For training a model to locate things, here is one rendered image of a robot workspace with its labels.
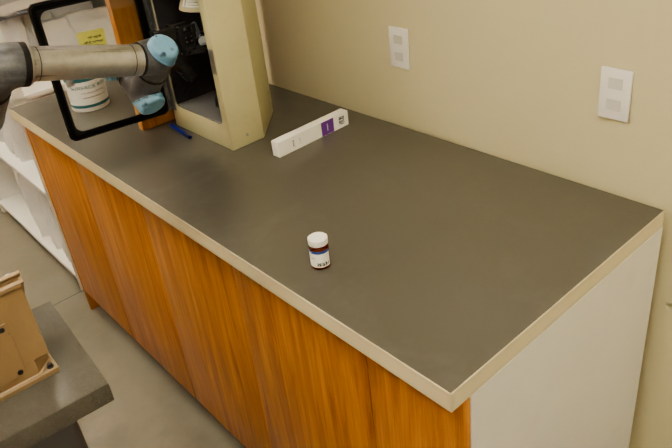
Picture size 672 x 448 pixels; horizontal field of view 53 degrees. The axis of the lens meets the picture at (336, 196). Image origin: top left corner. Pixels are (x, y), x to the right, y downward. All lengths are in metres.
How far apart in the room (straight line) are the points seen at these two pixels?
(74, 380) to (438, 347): 0.63
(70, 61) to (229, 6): 0.46
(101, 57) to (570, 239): 1.09
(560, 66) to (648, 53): 0.20
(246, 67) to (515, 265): 0.94
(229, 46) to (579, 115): 0.91
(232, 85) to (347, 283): 0.77
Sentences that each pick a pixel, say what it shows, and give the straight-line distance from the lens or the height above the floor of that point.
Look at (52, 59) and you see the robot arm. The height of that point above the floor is 1.35.
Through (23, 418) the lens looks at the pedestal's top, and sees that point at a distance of 1.27.
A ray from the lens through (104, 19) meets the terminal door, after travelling 2.06.
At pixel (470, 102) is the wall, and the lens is 1.81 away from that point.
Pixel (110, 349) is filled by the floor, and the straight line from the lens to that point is 2.88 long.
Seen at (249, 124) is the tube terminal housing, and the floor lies 1.00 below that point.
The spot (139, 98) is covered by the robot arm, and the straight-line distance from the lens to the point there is 1.80.
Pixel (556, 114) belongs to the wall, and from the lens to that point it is 1.67.
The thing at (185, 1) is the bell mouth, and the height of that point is 1.34.
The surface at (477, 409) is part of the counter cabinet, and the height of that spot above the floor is 0.86.
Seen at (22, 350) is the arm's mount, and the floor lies 1.01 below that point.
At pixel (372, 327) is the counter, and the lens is 1.23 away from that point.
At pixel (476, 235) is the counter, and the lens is 1.46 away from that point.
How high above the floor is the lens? 1.74
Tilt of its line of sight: 29 degrees down
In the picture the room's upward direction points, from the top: 7 degrees counter-clockwise
